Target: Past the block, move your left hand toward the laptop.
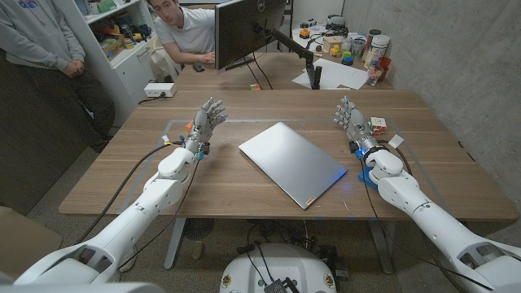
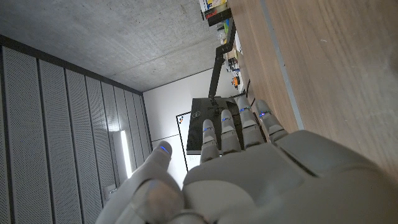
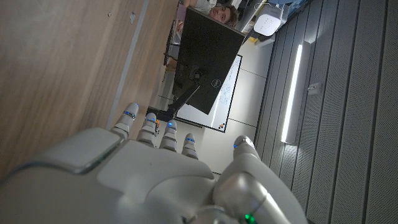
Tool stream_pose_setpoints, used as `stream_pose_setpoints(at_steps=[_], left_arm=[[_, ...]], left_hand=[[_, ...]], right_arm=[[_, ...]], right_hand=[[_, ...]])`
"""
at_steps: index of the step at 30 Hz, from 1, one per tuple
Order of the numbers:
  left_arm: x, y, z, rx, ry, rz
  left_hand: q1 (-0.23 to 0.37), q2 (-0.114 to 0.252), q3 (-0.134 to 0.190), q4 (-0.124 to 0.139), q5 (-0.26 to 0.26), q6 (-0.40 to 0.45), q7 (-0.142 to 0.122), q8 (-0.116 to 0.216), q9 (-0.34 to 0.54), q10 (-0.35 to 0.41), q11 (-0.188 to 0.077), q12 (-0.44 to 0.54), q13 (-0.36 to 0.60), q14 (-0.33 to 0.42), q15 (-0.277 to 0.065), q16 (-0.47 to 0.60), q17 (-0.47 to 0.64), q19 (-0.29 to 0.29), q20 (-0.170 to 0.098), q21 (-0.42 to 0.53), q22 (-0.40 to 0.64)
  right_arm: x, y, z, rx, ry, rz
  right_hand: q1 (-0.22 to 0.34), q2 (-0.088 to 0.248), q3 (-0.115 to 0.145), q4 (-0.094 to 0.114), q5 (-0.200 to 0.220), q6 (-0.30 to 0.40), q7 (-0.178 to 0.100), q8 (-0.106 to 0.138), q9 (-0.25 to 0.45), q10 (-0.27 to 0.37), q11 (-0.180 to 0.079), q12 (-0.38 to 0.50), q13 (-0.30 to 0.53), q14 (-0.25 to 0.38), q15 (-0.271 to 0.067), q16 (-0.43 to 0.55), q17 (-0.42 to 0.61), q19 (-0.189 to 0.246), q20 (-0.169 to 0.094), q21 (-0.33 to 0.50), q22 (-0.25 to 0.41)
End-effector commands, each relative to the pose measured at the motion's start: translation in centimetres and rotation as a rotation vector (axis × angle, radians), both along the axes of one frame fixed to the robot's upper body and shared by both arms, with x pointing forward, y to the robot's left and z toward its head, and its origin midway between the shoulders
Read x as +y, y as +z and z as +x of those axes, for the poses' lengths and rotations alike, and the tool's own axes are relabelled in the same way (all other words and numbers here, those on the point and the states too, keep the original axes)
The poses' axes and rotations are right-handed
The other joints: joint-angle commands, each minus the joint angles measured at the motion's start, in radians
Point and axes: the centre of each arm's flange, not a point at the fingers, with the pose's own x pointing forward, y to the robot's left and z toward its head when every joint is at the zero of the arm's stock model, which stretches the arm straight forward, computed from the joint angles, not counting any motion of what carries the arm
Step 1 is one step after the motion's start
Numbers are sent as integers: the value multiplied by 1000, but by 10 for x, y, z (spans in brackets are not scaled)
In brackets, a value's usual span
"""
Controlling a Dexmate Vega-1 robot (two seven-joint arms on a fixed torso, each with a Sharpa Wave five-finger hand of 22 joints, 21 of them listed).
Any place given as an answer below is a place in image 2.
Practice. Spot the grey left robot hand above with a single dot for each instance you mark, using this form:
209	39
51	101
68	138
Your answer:
264	186

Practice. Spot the black computer monitor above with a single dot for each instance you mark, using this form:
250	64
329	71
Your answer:
199	130

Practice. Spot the small orange toy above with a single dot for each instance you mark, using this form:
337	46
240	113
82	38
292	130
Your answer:
235	81

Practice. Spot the linear ceiling light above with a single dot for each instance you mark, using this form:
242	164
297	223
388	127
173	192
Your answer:
126	154

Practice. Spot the dark canister with red label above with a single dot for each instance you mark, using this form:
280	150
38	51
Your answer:
217	16

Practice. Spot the white canister with label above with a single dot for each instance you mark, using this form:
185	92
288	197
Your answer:
213	3

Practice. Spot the whiteboard with black frame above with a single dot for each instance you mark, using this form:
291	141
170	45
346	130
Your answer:
182	137

